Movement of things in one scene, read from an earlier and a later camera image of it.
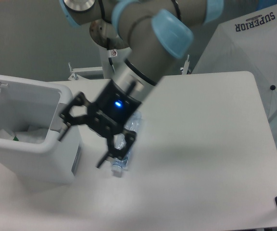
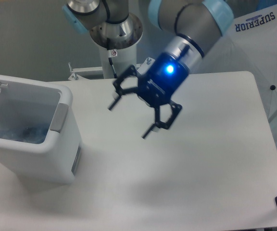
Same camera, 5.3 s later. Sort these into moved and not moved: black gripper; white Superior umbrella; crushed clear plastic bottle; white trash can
Moved: black gripper; crushed clear plastic bottle
Not moved: white Superior umbrella; white trash can
